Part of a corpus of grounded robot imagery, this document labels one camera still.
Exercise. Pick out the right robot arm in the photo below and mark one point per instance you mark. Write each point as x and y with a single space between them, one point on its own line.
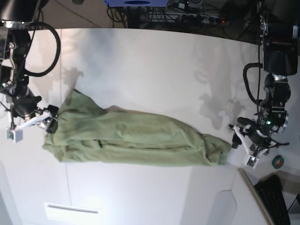
17 18

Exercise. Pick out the blue box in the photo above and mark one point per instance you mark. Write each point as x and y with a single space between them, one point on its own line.
132 3

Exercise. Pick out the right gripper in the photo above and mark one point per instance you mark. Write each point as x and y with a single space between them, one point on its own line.
24 104

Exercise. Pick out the white slotted plate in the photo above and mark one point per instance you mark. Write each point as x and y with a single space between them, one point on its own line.
74 215

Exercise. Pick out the power strip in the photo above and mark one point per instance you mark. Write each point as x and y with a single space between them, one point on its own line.
198 19

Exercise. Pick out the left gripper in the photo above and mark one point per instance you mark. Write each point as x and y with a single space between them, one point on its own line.
250 129

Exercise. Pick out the black keyboard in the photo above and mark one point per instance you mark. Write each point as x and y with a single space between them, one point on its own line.
270 192

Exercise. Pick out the green t-shirt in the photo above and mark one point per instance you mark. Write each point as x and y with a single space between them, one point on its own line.
89 133

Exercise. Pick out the green tape roll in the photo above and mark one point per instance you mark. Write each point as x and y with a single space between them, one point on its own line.
277 162

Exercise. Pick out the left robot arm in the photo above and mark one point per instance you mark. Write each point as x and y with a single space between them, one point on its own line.
279 30

